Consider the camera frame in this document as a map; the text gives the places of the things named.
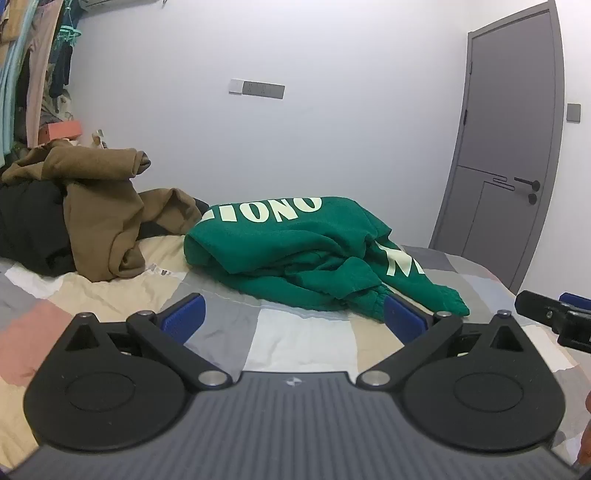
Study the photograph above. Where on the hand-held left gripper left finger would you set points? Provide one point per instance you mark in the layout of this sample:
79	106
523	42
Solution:
184	318

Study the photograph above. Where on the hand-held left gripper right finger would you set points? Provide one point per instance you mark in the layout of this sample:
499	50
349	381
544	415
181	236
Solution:
402	319

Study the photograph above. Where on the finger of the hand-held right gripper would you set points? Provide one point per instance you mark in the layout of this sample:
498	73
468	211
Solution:
577	301
538	305

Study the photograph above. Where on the green printed hoodie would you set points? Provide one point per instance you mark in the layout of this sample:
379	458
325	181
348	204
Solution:
277	240

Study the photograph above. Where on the teal clothes hanger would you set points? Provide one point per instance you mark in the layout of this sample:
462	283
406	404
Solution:
70	33

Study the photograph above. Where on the person's right hand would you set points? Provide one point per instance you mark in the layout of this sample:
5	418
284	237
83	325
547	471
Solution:
585	445

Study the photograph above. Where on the white quilt label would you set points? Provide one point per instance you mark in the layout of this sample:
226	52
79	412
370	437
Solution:
158	269

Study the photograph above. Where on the patchwork bed quilt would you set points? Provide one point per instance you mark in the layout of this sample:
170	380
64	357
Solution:
286	337

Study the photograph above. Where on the black door lock knob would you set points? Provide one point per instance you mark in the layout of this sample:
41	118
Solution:
533	199

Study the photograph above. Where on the brown hoodie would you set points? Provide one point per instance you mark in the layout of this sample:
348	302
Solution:
92	207

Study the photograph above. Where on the black garment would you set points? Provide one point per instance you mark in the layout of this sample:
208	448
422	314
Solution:
27	221

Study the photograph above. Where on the grey door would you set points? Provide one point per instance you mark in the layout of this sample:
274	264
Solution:
503	115

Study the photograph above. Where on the clear plastic packet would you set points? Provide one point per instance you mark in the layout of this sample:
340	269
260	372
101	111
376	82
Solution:
99	140

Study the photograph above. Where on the pink box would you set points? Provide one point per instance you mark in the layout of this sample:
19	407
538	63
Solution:
60	130

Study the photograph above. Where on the white air conditioner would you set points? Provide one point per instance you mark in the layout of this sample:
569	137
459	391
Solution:
99	2

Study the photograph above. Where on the grey wall switch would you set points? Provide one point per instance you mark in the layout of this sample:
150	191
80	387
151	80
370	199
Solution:
573	112

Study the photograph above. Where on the white wall switch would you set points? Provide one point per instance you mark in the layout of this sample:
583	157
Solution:
236	86

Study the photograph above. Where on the grey wall socket panel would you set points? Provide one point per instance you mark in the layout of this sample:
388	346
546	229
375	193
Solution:
264	89

